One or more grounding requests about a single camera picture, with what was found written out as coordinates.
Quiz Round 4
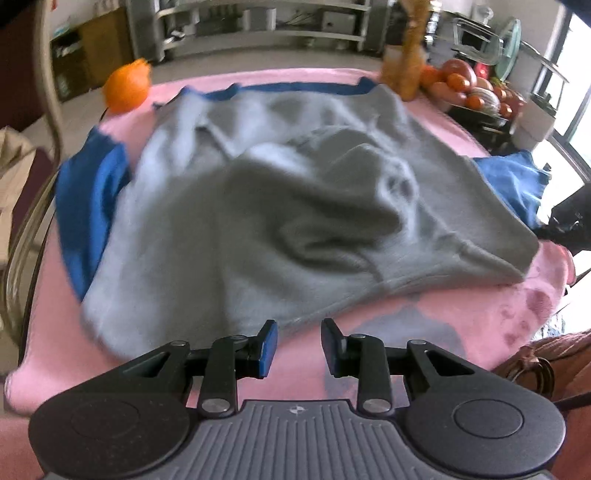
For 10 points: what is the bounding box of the grey shelf unit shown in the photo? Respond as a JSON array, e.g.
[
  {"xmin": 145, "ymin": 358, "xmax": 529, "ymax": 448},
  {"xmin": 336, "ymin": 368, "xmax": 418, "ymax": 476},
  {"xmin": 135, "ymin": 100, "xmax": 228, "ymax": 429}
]
[{"xmin": 126, "ymin": 0, "xmax": 387, "ymax": 62}]

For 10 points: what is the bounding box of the grey and blue sweatshirt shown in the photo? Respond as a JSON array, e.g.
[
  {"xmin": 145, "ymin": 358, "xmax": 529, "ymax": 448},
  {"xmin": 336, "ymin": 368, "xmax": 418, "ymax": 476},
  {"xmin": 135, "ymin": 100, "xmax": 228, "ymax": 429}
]
[{"xmin": 54, "ymin": 76, "xmax": 552, "ymax": 361}]

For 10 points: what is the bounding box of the beige cloth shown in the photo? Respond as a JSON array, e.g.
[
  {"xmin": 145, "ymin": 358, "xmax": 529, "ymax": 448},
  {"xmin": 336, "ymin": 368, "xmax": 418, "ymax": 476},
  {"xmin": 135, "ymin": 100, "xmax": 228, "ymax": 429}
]
[{"xmin": 0, "ymin": 128, "xmax": 38, "ymax": 221}]

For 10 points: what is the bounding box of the green fan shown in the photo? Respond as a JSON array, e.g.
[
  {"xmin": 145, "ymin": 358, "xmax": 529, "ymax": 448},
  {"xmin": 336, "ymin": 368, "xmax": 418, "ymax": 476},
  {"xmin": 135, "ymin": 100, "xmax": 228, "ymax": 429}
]
[{"xmin": 490, "ymin": 17, "xmax": 523, "ymax": 83}]

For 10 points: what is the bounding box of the orange plush toy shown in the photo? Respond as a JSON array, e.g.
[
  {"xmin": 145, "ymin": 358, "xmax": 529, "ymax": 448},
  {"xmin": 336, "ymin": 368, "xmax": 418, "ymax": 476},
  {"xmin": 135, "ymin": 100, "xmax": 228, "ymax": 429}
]
[{"xmin": 381, "ymin": 0, "xmax": 430, "ymax": 101}]

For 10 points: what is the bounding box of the pink printed blanket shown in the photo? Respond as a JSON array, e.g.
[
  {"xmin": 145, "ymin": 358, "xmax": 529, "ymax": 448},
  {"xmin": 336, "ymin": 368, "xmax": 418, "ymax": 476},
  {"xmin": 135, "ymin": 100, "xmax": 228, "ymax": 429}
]
[{"xmin": 4, "ymin": 68, "xmax": 575, "ymax": 416}]

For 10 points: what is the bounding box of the metal chair frame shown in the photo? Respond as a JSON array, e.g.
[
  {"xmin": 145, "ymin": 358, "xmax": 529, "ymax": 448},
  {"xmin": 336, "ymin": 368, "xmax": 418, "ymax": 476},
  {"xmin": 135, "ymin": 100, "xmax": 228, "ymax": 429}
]
[{"xmin": 0, "ymin": 0, "xmax": 66, "ymax": 352}]

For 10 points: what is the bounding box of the window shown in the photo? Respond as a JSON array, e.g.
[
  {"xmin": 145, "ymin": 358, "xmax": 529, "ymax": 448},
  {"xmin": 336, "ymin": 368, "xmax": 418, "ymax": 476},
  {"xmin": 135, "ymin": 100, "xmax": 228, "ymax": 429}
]
[{"xmin": 531, "ymin": 11, "xmax": 591, "ymax": 185}]

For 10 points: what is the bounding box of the wooden cabinet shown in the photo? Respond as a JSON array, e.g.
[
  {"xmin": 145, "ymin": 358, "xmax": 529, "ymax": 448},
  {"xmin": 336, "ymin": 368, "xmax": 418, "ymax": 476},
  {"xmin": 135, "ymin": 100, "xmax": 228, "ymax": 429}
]
[{"xmin": 47, "ymin": 8, "xmax": 136, "ymax": 101}]

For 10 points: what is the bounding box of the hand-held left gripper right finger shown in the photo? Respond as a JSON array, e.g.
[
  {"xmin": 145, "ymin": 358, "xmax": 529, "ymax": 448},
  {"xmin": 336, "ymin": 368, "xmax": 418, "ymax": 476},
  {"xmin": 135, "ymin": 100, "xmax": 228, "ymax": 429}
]
[{"xmin": 321, "ymin": 318, "xmax": 482, "ymax": 417}]

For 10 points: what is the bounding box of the pile of red orange fruit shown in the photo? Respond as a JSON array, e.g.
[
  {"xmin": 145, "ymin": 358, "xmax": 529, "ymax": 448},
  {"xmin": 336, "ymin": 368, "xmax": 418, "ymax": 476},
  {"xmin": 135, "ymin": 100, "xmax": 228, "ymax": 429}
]
[{"xmin": 421, "ymin": 58, "xmax": 528, "ymax": 121}]

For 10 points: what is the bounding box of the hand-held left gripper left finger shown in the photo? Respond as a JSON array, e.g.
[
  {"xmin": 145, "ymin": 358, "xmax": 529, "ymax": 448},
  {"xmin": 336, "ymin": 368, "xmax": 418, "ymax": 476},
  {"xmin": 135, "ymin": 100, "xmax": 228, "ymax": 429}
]
[{"xmin": 116, "ymin": 319, "xmax": 279, "ymax": 418}]

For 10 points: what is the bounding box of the white box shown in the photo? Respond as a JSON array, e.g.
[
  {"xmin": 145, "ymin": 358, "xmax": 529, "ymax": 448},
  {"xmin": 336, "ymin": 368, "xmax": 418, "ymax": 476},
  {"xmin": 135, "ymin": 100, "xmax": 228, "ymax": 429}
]
[{"xmin": 512, "ymin": 98, "xmax": 556, "ymax": 151}]

